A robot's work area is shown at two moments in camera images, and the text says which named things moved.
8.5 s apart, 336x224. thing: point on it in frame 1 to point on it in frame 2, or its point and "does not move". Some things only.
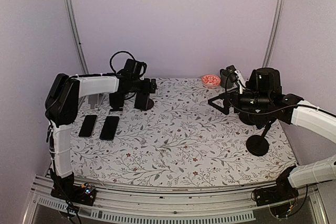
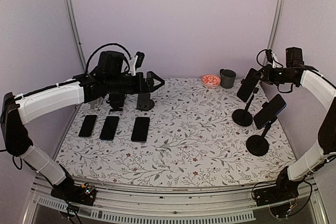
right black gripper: x=224 y=110 to x=267 y=74
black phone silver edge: x=88 y=126 does not move
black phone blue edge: x=109 y=128 does not move
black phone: x=141 y=100 to x=140 y=129
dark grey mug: x=224 y=81 does not move
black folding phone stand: x=116 y=101 does not move
